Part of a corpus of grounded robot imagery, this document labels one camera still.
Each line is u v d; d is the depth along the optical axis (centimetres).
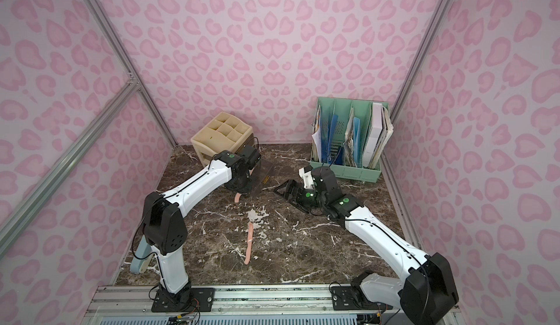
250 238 86
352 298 66
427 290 37
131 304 74
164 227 48
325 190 59
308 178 72
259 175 108
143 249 80
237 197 86
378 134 93
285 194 66
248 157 70
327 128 97
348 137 93
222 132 88
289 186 67
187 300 69
